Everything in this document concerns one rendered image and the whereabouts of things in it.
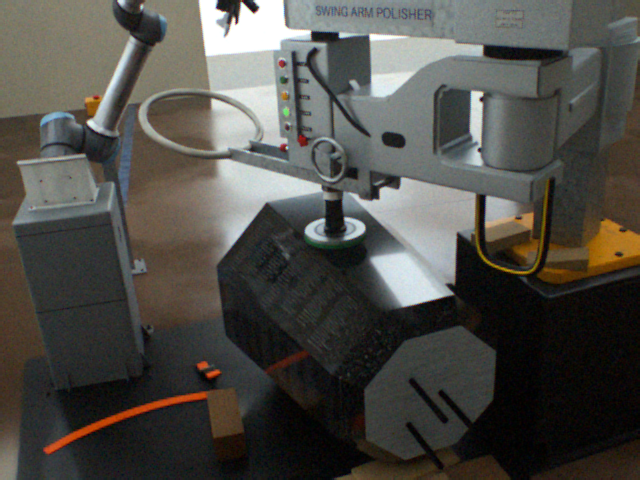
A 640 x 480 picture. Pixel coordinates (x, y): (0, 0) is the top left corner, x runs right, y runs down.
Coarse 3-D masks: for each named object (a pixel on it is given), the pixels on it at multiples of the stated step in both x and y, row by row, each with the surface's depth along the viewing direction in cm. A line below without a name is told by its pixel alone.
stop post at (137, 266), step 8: (88, 104) 373; (96, 104) 375; (88, 112) 375; (104, 168) 392; (112, 168) 393; (112, 176) 395; (120, 192) 400; (120, 200) 402; (120, 208) 404; (128, 232) 411; (128, 240) 413; (128, 248) 415; (128, 256) 417; (136, 264) 428; (144, 264) 426; (136, 272) 417; (144, 272) 418
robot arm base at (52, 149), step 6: (48, 144) 288; (54, 144) 288; (60, 144) 289; (66, 144) 290; (42, 150) 289; (48, 150) 286; (54, 150) 286; (60, 150) 287; (66, 150) 289; (72, 150) 292; (42, 156) 285; (48, 156) 283; (54, 156) 283
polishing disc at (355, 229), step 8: (312, 224) 244; (320, 224) 243; (352, 224) 242; (360, 224) 242; (312, 232) 237; (320, 232) 237; (344, 232) 236; (352, 232) 236; (360, 232) 235; (312, 240) 233; (320, 240) 231; (328, 240) 231; (336, 240) 230; (344, 240) 230; (352, 240) 231
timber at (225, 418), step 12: (216, 396) 281; (228, 396) 280; (216, 408) 273; (228, 408) 273; (216, 420) 267; (228, 420) 266; (240, 420) 266; (216, 432) 260; (228, 432) 260; (240, 432) 260; (216, 444) 259; (228, 444) 260; (240, 444) 261; (228, 456) 262
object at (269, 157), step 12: (252, 144) 259; (264, 144) 255; (240, 156) 249; (252, 156) 245; (264, 156) 241; (276, 156) 253; (288, 156) 249; (264, 168) 243; (276, 168) 239; (288, 168) 235; (312, 180) 229; (348, 180) 219; (372, 180) 227; (384, 180) 220; (396, 180) 220; (348, 192) 220; (360, 192) 212; (372, 192) 214
